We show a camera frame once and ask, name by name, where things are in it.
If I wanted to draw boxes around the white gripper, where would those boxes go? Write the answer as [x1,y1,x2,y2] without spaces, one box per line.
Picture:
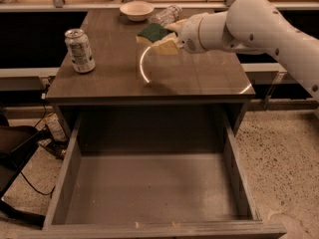
[151,13,207,55]

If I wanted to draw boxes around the green and yellow sponge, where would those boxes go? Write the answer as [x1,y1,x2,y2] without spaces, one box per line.
[136,23,176,45]

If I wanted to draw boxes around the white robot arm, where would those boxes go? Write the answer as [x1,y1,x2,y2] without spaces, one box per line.
[152,0,319,101]

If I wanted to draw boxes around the silver 7up soda can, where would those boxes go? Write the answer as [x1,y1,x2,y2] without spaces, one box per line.
[65,29,96,74]

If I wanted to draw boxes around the clear plastic water bottle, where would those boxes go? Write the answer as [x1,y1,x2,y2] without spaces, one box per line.
[150,5,181,26]

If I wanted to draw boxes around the white ceramic bowl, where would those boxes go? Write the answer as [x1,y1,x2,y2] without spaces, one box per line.
[120,1,154,22]

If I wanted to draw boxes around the grey cabinet with top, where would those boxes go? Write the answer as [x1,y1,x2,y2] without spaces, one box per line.
[48,9,254,154]

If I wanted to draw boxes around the open grey drawer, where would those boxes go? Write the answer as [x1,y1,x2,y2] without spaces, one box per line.
[18,112,287,239]

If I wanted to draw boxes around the black chair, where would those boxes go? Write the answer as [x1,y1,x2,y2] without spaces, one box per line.
[0,115,45,227]

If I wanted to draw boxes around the black cable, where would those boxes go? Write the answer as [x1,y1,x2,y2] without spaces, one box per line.
[19,83,56,197]

